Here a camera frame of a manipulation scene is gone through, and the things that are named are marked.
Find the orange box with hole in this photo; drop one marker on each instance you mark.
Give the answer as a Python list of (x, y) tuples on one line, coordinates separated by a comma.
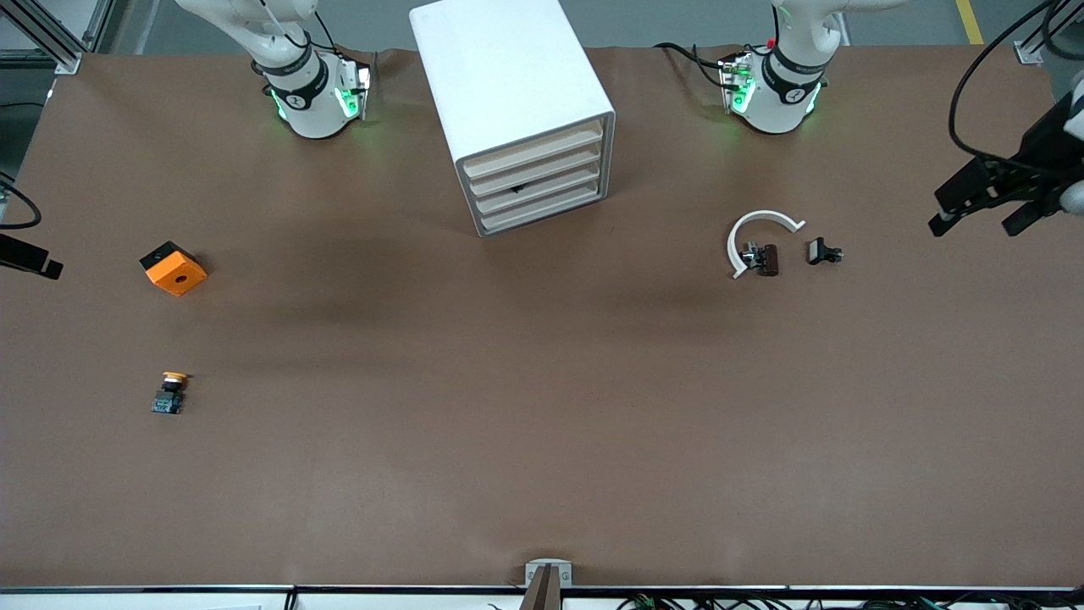
[(175, 271)]

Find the aluminium frame post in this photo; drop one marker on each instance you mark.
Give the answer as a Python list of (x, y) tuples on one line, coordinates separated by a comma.
[(1029, 51), (59, 38)]

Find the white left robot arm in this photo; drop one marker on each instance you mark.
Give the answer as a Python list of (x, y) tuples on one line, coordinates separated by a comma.
[(788, 93)]

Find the small black part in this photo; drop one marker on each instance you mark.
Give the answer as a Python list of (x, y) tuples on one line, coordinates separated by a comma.
[(517, 188)]

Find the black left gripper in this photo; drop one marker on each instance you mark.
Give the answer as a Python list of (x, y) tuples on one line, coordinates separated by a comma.
[(1043, 141)]

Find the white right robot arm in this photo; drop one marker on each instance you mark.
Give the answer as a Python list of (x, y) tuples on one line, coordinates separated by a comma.
[(309, 102)]

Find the orange push button blue block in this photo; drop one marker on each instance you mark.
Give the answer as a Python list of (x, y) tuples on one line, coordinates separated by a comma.
[(169, 398)]

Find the small dark brown part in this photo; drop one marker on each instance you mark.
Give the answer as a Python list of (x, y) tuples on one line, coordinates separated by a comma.
[(766, 259)]

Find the brown wooden bar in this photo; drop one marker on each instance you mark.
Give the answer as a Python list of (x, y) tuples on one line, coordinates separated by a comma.
[(544, 593)]

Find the grey metal bracket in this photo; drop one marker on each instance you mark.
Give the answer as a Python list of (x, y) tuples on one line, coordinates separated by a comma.
[(565, 573)]

